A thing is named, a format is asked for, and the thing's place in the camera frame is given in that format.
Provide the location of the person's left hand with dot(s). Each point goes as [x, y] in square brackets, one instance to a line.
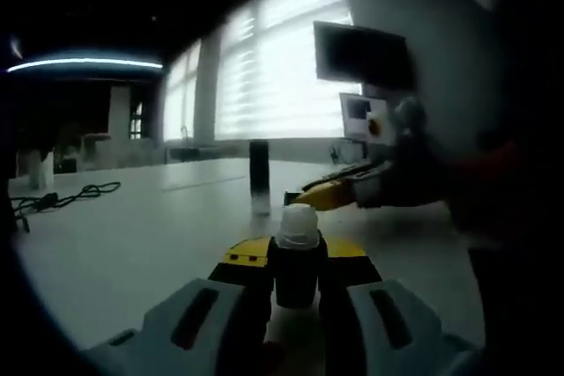
[272, 360]

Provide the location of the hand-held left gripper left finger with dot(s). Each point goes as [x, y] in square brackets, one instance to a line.
[189, 327]

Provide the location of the tall dark cosmetic bottle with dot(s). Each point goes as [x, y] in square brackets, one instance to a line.
[259, 173]

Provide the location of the person's right hand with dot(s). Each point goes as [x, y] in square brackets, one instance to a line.
[423, 173]

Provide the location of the metal faucet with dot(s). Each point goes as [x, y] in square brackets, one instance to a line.
[183, 134]

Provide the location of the black wall monitor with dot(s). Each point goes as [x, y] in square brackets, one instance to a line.
[359, 52]

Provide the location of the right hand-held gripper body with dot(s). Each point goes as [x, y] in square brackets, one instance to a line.
[383, 129]

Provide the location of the white table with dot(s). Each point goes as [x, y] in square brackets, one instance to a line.
[132, 239]

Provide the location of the long ceiling light strip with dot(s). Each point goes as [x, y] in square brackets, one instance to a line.
[88, 64]

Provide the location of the small white framed screen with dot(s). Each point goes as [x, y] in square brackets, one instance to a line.
[352, 125]

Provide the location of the white window blinds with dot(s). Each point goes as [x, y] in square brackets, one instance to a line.
[273, 63]

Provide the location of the small labelled cosmetic bottle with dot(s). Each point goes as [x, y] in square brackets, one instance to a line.
[299, 270]

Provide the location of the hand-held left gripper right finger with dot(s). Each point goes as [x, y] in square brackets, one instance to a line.
[388, 332]

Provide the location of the green plant in white pot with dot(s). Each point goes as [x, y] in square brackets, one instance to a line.
[39, 169]

